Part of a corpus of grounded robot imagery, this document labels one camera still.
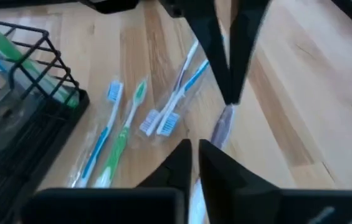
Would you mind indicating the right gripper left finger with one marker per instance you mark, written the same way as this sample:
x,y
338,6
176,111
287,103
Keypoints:
x,y
116,208

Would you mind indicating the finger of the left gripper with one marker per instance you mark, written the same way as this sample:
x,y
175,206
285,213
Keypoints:
x,y
207,28
245,28

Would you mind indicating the green white toothbrush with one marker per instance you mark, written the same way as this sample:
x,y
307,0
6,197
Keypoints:
x,y
116,152
10,49

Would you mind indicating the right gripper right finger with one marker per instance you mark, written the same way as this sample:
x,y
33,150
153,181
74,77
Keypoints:
x,y
256,208

